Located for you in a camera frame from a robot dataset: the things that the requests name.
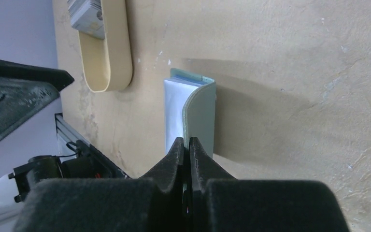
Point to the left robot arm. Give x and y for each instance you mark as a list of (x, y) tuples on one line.
[(12, 193)]

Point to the beige oval tray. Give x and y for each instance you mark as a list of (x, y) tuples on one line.
[(107, 63)]

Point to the black base frame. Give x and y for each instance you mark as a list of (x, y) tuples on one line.
[(79, 158)]

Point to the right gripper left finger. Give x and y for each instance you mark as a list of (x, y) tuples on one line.
[(150, 203)]

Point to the green card holder wallet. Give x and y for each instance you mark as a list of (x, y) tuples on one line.
[(189, 109)]

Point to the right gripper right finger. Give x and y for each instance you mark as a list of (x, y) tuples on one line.
[(222, 203)]

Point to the stack of cards in tray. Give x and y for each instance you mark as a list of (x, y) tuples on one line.
[(86, 16)]

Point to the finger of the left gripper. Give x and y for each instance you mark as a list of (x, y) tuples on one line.
[(59, 79), (20, 100)]

